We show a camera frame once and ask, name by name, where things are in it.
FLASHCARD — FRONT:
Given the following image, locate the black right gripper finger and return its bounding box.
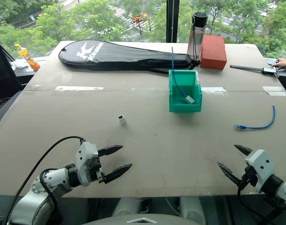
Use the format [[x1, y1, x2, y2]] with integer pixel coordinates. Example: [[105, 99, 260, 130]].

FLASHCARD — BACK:
[[217, 161, 243, 188], [234, 144, 253, 158]]

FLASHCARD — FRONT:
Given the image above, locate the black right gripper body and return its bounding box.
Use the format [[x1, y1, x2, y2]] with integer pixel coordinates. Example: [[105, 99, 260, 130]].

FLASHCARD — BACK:
[[240, 165, 258, 188]]

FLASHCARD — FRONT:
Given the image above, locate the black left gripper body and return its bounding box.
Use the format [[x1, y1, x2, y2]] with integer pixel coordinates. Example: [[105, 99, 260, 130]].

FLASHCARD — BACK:
[[87, 150, 106, 185]]

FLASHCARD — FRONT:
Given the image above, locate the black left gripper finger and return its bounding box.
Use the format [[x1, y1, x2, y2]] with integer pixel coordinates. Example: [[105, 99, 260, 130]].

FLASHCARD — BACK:
[[97, 145, 124, 158], [102, 163, 133, 184]]

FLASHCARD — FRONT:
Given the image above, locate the person's bare hand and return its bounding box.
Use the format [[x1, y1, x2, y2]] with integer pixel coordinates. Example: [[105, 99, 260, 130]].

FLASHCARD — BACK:
[[272, 58, 286, 69]]

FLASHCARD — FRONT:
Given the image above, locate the grey rounded robot body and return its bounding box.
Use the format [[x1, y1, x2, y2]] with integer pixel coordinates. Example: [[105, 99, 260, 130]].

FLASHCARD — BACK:
[[81, 197, 207, 225]]

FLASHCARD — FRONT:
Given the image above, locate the clear tape strip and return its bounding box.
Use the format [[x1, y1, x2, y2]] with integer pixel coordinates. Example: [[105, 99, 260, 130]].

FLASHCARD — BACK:
[[262, 86, 286, 97]]

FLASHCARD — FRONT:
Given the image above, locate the green plastic box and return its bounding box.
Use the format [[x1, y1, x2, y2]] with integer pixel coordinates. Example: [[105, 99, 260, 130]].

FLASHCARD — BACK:
[[168, 69, 203, 113]]

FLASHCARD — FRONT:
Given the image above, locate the black racket bag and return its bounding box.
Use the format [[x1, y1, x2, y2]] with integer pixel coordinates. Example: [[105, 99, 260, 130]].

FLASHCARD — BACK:
[[58, 39, 201, 74]]

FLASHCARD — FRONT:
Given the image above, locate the red brick block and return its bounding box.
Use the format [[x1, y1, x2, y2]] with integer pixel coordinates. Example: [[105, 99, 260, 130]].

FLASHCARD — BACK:
[[200, 34, 228, 70]]

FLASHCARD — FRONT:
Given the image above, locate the clear black-capped water bottle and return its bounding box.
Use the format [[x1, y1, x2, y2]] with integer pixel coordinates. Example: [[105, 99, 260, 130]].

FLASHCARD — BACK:
[[186, 12, 208, 62]]

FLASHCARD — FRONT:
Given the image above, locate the orange soda bottle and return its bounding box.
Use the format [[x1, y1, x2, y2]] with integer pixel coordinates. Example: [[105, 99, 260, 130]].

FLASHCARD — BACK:
[[14, 43, 41, 72]]

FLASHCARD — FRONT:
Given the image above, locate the white crumpled tissue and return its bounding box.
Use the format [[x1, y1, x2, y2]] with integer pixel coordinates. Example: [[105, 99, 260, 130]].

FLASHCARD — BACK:
[[9, 60, 29, 71]]

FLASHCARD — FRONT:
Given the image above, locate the black mesh chair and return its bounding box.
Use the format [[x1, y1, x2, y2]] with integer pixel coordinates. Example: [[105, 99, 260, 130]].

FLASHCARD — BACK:
[[0, 39, 27, 122]]

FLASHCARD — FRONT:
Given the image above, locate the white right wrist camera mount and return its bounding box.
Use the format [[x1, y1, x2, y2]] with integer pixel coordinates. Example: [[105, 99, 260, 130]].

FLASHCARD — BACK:
[[244, 149, 277, 194]]

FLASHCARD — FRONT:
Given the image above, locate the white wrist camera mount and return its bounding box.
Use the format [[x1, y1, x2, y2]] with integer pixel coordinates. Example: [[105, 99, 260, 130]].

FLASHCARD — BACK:
[[75, 142, 100, 187], [244, 149, 277, 194]]

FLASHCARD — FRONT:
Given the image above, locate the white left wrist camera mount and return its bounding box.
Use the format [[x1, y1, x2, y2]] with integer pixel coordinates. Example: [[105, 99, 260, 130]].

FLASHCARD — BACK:
[[75, 142, 100, 187]]

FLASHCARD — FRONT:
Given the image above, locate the short blue Ethernet cable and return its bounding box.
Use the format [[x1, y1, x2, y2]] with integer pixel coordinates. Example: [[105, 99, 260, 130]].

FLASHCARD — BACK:
[[234, 105, 277, 131]]

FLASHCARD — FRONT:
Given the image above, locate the black window frame post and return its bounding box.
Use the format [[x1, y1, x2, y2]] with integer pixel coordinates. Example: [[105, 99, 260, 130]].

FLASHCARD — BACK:
[[166, 0, 178, 44]]

